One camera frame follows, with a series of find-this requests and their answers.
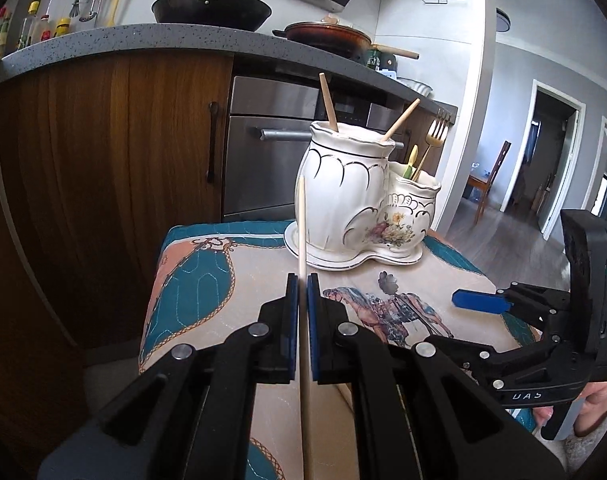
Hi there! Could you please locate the red frying pan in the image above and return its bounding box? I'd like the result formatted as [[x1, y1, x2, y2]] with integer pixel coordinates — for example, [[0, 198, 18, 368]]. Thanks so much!
[[272, 21, 419, 61]]

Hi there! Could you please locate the dark sauce bottle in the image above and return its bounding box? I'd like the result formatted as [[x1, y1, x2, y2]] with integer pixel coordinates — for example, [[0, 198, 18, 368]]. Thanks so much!
[[0, 7, 12, 59]]

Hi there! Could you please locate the wooden chopstick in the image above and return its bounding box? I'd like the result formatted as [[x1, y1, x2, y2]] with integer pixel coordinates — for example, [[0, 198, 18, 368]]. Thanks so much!
[[318, 73, 340, 134], [381, 98, 421, 144], [298, 176, 315, 480]]

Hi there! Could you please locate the grey speckled countertop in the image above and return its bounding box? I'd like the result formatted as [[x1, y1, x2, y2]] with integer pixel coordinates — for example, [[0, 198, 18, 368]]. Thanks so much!
[[0, 22, 458, 117]]

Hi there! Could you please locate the wooden dining chair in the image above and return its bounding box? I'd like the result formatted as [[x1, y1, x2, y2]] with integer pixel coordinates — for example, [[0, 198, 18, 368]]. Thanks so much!
[[465, 141, 512, 226]]

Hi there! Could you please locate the white fluted dish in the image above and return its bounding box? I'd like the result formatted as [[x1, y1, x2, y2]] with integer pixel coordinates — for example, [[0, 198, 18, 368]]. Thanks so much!
[[398, 77, 435, 97]]

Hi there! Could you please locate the cream ceramic saucer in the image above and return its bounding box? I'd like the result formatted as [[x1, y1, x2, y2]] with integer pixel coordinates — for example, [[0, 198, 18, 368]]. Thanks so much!
[[284, 220, 425, 272]]

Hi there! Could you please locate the patterned tablecloth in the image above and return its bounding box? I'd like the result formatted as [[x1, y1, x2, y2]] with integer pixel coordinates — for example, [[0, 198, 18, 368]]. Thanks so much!
[[138, 220, 540, 480]]

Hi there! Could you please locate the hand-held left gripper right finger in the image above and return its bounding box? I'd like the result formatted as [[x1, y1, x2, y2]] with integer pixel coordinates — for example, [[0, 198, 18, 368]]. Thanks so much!
[[306, 272, 567, 480]]

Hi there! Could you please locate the gold fork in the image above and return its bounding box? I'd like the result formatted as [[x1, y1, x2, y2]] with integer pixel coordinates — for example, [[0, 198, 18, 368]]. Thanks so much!
[[411, 114, 452, 182]]

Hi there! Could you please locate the silver flower-head spoon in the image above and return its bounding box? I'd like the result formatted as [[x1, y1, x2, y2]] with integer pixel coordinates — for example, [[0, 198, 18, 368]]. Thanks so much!
[[377, 271, 412, 345]]

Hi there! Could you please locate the black cabinet handle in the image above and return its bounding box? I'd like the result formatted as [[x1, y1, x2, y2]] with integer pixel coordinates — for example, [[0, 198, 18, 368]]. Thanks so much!
[[206, 101, 220, 185]]

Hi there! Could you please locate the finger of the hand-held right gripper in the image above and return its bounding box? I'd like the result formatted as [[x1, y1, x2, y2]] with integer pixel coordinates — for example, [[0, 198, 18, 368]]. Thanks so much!
[[424, 327, 560, 392], [452, 282, 574, 332]]

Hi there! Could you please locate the wooden base cabinet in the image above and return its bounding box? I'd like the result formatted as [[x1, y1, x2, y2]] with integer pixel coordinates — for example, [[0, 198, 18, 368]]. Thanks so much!
[[0, 52, 234, 358]]

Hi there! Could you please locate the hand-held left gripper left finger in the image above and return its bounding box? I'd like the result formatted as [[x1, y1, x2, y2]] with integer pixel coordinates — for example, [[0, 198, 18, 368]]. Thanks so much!
[[38, 272, 300, 480]]

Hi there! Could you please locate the white door frame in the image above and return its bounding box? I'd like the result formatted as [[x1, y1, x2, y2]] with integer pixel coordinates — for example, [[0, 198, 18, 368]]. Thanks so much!
[[501, 79, 587, 242]]

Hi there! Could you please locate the yellow-cap oil bottle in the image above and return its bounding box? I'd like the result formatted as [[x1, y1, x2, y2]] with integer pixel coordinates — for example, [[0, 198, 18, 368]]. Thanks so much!
[[16, 1, 40, 51]]

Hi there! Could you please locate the person's right hand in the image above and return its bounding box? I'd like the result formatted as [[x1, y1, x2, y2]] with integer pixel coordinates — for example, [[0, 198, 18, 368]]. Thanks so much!
[[531, 380, 607, 438]]

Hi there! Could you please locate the green-handled utensil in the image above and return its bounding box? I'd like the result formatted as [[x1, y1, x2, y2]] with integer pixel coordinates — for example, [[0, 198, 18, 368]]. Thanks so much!
[[402, 145, 421, 180]]

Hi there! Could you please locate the stainless steel oven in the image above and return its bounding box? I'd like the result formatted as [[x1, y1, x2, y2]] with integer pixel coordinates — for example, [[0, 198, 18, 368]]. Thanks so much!
[[221, 76, 410, 224]]

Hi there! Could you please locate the cream floral ceramic utensil holder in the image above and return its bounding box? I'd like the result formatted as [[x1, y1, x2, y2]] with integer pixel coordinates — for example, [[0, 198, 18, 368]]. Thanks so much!
[[298, 121, 442, 257]]

